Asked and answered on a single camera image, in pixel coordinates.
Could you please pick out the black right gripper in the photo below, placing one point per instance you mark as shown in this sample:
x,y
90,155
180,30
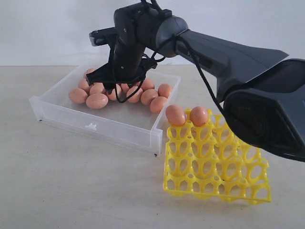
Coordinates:
x,y
126,64

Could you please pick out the clear plastic drawer bin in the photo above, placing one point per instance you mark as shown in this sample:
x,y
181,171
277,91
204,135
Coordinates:
x,y
129,125

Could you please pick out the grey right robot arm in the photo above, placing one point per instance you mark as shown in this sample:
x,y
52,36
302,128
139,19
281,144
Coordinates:
x,y
260,92

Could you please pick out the brown egg middle row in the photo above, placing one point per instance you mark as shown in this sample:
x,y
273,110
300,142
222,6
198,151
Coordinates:
x,y
97,88

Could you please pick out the yellow plastic egg tray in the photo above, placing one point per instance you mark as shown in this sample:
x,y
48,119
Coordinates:
x,y
210,161

